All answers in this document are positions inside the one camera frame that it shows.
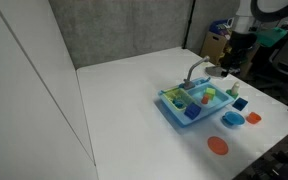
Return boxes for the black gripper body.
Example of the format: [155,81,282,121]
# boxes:
[221,45,250,69]

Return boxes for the blue foam cube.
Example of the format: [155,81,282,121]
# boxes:
[183,102,202,121]

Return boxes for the cream toy bottle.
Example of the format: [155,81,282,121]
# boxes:
[231,81,241,96]

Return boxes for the green embossed cube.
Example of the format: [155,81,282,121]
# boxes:
[225,88,240,100]

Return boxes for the light green toy block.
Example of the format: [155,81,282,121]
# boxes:
[205,87,217,100]

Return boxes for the grey toy faucet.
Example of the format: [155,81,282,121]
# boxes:
[182,55,211,90]

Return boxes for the dark blue embossed cube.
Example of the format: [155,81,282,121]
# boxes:
[231,97,249,112]

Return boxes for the light blue toy sink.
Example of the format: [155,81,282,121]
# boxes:
[157,76,236,128]

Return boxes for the blue toy bowl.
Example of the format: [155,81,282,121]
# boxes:
[221,110,246,127]

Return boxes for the orange toy mug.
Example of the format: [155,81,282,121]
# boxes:
[246,111,263,125]

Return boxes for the small blue toy cup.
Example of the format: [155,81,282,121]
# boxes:
[173,99,186,110]

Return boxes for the orange toy plate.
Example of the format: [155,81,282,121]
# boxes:
[206,135,230,156]

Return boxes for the cardboard box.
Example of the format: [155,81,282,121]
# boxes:
[199,30,233,67]

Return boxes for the green plastic lid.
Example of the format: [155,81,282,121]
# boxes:
[255,27,288,48]

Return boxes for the black stand pole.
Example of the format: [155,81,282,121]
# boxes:
[182,0,197,50]

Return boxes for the yellow-green dish rack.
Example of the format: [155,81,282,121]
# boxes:
[160,87,194,112]

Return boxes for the black clamp equipment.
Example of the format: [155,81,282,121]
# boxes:
[232,123,288,180]

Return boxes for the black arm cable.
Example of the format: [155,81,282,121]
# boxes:
[249,0,288,24]

